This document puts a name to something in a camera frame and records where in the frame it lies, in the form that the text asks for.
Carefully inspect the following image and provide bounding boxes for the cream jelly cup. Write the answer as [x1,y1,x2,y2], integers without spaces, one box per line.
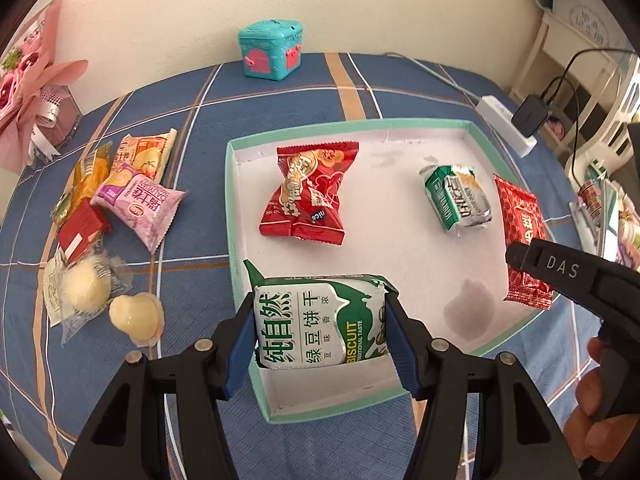
[108,292,165,348]

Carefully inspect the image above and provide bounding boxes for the green mung bean biscuit packet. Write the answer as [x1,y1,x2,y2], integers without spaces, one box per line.
[244,260,396,370]

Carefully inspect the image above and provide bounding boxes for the large red gold packet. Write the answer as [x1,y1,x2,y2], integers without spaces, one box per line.
[494,174,553,310]

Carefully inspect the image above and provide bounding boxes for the clear cream bun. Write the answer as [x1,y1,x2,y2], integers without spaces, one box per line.
[43,252,132,346]

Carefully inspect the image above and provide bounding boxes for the green white small biscuit packet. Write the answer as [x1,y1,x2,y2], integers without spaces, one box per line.
[419,164,492,232]

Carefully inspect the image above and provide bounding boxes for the pink purple snack packet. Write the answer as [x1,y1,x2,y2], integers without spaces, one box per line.
[90,162,186,254]

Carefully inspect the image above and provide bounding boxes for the red crinkly snack bag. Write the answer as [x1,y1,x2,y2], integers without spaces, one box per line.
[259,141,359,245]

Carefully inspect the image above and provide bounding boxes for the small dark red packet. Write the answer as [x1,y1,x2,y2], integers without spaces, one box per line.
[58,198,112,263]

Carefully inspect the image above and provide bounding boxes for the orange white cake snack packet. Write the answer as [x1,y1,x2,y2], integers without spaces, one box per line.
[111,128,177,183]

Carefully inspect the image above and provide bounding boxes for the yellow clear bread packet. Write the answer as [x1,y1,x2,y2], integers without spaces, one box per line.
[50,142,113,230]

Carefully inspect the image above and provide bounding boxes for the right human hand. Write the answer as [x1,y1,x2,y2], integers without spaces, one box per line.
[563,336,639,463]

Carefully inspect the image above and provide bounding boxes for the cluttered items at right edge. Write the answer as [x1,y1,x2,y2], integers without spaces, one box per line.
[568,160,639,272]

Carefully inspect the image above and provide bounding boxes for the white carved chair back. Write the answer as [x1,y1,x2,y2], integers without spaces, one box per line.
[565,55,639,192]

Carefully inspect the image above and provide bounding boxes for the blue plaid tablecloth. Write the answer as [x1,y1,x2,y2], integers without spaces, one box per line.
[1,53,600,479]

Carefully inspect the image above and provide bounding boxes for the black power adapter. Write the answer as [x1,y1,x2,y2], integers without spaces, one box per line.
[511,94,550,138]

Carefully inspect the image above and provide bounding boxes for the white wooden shelf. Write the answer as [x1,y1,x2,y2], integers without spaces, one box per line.
[510,12,628,157]

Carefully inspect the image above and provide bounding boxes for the white power strip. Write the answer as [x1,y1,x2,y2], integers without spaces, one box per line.
[475,96,537,158]

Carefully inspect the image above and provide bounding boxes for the pink paper flower bouquet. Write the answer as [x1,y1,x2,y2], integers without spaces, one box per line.
[1,0,89,174]

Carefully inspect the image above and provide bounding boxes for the teal toy house box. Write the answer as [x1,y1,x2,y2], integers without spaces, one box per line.
[238,20,304,81]

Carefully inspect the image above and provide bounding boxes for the black power cable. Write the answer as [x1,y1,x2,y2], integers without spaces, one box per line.
[537,48,639,191]

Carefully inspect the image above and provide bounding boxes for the white grey cable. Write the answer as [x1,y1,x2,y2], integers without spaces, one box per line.
[384,51,484,104]

